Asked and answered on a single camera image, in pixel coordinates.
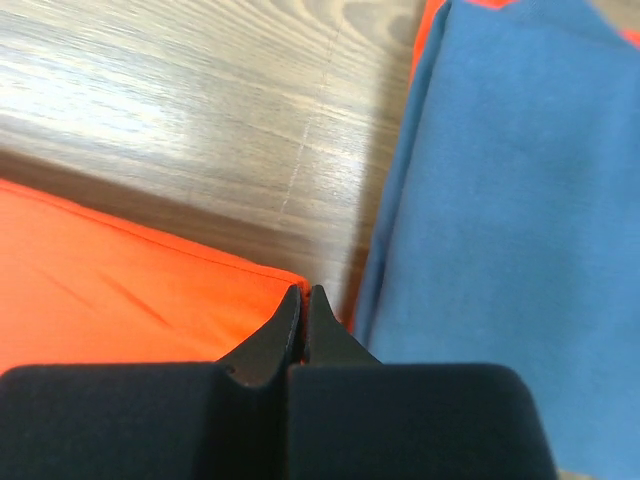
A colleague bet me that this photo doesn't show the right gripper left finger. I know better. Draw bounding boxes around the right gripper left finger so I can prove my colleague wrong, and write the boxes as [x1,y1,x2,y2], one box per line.
[1,287,302,479]

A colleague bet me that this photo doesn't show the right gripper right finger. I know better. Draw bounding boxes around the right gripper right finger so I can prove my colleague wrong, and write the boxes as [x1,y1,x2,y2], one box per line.
[287,286,557,479]

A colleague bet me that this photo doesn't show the orange t shirt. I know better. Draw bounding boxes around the orange t shirt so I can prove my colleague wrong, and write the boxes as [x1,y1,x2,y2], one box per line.
[0,0,640,369]

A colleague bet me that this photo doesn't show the folded blue t shirt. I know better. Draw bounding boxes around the folded blue t shirt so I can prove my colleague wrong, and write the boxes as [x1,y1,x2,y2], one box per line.
[354,1,639,479]

